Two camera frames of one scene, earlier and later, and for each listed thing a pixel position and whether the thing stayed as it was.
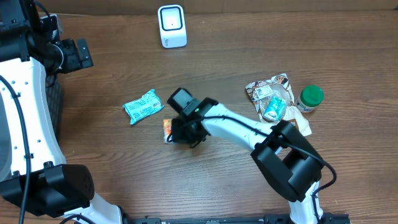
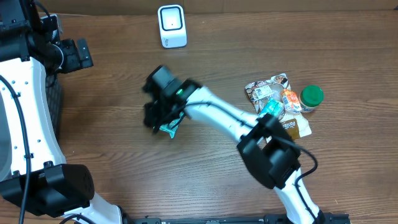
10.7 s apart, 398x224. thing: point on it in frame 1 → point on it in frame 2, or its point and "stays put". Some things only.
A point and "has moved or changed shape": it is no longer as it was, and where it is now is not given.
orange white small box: (166, 129) → (291, 101)
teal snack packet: (143, 107) has moved or changed shape
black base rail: (326, 218) stays put
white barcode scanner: (172, 26) stays put
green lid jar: (310, 98) stays put
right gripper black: (180, 136) → (156, 119)
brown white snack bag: (260, 91) stays put
